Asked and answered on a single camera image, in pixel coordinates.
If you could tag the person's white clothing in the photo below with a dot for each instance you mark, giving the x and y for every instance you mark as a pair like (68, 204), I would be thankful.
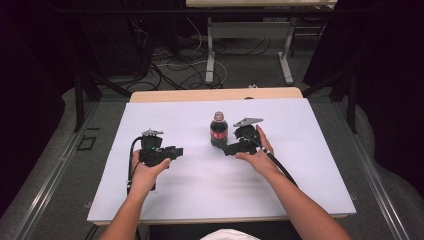
(230, 235)

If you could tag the dark cola bottle red label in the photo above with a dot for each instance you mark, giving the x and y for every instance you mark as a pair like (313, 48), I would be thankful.
(219, 133)

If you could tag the desk with white legs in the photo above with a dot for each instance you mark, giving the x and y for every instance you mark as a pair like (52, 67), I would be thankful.
(250, 30)

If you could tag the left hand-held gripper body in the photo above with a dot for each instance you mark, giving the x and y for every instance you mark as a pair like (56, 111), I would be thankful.
(151, 150)

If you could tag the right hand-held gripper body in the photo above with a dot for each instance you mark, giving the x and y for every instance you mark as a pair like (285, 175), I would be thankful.
(248, 136)

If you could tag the wooden table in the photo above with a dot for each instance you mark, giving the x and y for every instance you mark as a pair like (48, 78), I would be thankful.
(216, 94)

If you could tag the person's right hand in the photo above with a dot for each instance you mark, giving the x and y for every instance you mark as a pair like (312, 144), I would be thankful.
(261, 161)

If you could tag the white table sheet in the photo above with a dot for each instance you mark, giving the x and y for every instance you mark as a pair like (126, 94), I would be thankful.
(200, 186)

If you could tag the person's left hand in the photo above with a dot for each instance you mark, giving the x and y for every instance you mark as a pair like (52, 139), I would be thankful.
(143, 178)

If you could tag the black metal stand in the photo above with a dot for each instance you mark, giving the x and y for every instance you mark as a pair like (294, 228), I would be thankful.
(80, 100)
(351, 100)

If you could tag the metal floor rail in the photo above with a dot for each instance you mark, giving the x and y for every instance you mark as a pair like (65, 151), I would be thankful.
(376, 180)
(50, 183)

